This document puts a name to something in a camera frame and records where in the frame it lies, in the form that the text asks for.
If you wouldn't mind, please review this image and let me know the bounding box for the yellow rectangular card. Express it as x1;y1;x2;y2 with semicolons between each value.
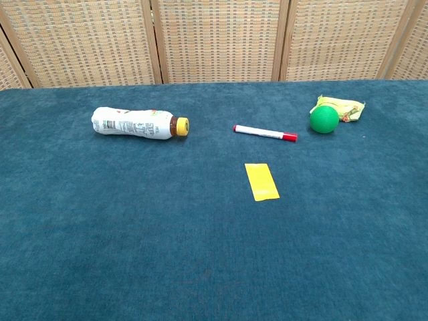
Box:
244;163;281;203

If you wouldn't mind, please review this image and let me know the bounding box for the red and white marker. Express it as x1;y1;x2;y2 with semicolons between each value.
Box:
233;124;298;143

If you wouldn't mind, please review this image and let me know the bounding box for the white plastic bottle yellow cap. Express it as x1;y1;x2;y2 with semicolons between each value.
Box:
91;106;191;140

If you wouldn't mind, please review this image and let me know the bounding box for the green ball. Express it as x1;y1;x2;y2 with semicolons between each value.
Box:
309;105;340;135

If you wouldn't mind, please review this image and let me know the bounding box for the woven rattan folding screen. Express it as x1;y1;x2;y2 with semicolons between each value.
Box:
0;0;428;92

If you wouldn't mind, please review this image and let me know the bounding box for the yellow snack packet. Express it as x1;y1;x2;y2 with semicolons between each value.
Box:
309;94;366;123

